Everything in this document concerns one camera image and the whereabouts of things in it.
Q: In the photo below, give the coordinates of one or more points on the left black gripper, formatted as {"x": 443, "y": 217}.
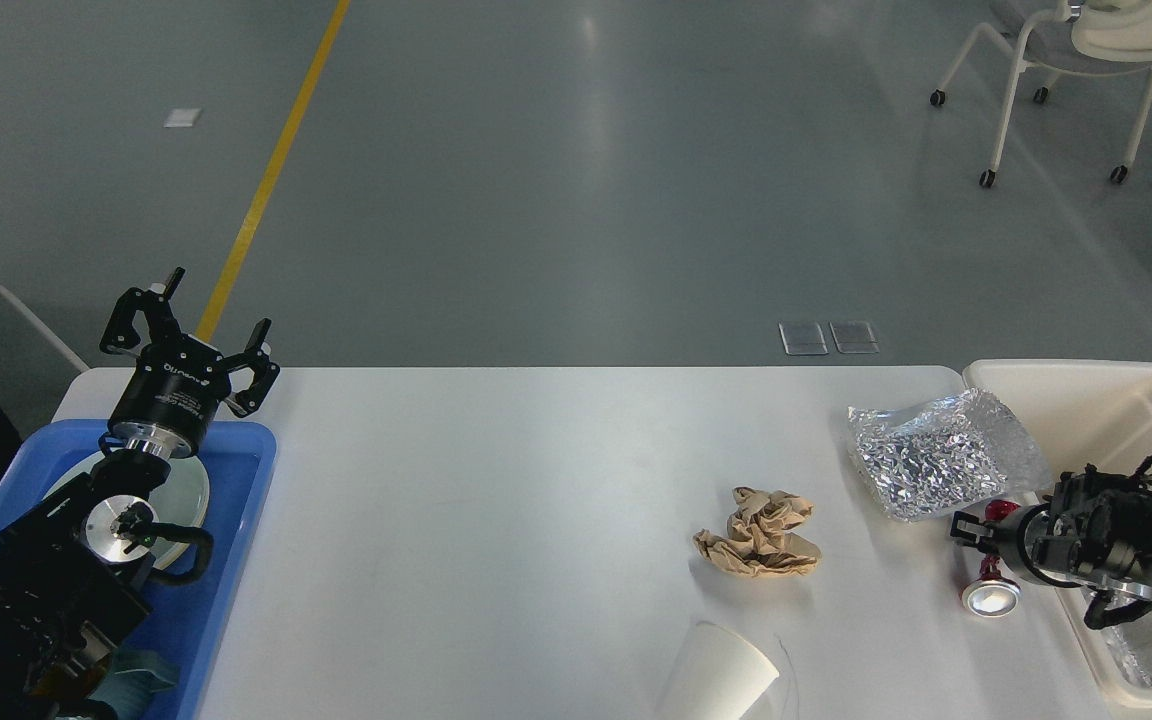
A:
{"x": 179, "y": 381}

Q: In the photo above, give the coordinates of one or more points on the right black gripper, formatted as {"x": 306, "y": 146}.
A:
{"x": 1011, "y": 538}

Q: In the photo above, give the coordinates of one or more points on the red foil wrapper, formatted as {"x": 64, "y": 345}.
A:
{"x": 991, "y": 595}

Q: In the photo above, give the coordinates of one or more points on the aluminium foil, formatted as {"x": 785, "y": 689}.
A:
{"x": 928, "y": 460}

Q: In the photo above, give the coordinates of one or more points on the brown paper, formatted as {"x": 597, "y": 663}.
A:
{"x": 761, "y": 539}

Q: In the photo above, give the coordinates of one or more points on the foil tray container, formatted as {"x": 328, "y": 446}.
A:
{"x": 1130, "y": 646}

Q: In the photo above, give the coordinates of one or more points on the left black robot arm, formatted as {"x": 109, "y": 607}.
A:
{"x": 79, "y": 569}

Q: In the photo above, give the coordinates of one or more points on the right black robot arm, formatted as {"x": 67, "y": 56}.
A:
{"x": 1093, "y": 531}

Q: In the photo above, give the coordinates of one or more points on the beige plastic bin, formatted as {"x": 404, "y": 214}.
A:
{"x": 1082, "y": 412}

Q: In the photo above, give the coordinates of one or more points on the floor socket plate right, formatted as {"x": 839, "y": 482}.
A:
{"x": 854, "y": 337}

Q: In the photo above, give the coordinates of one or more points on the floor socket plate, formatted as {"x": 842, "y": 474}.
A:
{"x": 803, "y": 339}
{"x": 854, "y": 337}

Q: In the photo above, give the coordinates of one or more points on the blue plastic tray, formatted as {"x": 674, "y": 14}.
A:
{"x": 187, "y": 623}

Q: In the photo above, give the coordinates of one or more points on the floor socket plate left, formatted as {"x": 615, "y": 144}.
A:
{"x": 803, "y": 339}

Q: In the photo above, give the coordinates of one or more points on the white paper cup lying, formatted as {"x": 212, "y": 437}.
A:
{"x": 716, "y": 674}

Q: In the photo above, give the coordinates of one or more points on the teal mug yellow inside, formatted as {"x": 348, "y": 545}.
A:
{"x": 121, "y": 686}

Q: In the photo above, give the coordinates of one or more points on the white office chair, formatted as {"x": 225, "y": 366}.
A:
{"x": 1094, "y": 39}

